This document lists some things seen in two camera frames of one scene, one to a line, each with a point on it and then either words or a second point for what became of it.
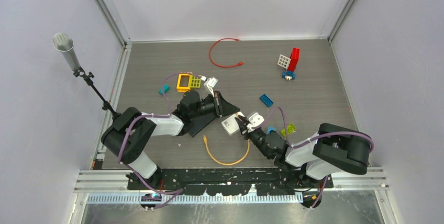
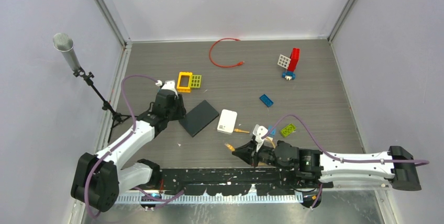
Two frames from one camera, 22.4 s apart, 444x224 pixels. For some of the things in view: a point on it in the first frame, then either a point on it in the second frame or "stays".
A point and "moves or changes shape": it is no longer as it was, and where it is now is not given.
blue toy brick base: [289, 74] stays
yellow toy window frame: [183, 89] stays
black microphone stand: [81, 73] stays
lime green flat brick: [290, 128] stays
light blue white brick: [270, 128] stays
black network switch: [199, 122] stays
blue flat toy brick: [266, 100] stays
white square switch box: [231, 124] moves or changes shape
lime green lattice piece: [195, 81] stays
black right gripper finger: [245, 133] -> [247, 153]
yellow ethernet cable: [204, 139] -> [237, 130]
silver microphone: [63, 43] stays
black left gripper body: [210, 105] -> [177, 112]
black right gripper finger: [242, 125] -> [249, 146]
